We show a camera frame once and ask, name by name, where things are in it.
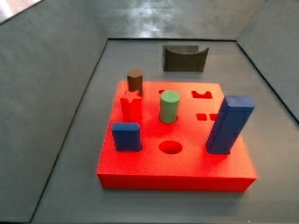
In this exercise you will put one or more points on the red peg board block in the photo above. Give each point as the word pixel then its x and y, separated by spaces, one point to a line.
pixel 174 161

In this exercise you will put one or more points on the black curved fixture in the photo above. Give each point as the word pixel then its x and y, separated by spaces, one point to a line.
pixel 184 58

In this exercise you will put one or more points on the red star peg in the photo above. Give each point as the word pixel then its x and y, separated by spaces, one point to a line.
pixel 132 106

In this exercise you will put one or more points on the green cylinder peg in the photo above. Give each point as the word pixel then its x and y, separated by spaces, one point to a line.
pixel 170 99

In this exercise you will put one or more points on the short blue rounded peg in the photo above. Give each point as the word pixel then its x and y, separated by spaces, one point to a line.
pixel 128 136

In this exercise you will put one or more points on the dark brown hexagonal peg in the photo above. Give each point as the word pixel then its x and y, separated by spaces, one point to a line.
pixel 136 81

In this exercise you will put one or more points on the tall blue rectangular peg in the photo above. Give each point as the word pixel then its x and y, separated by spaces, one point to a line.
pixel 234 113

